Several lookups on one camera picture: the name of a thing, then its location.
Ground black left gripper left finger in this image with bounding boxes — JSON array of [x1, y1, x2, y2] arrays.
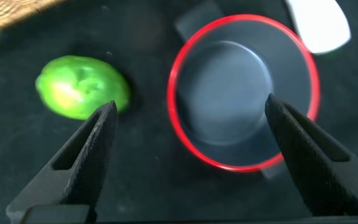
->
[[6, 100, 119, 223]]

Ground black tablecloth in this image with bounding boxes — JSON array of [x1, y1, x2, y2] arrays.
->
[[0, 0, 358, 224]]

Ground wicker basket brown handles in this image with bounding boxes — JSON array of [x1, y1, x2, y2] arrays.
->
[[0, 0, 62, 38]]

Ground white slim bottle black cap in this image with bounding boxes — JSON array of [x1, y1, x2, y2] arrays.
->
[[284, 0, 352, 55]]

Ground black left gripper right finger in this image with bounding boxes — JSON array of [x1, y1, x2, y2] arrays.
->
[[264, 93, 358, 218]]

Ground red pot black interior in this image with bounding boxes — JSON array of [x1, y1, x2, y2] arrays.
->
[[166, 0, 321, 180]]

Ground green lime fruit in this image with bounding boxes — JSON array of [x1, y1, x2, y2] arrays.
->
[[35, 55, 131, 121]]

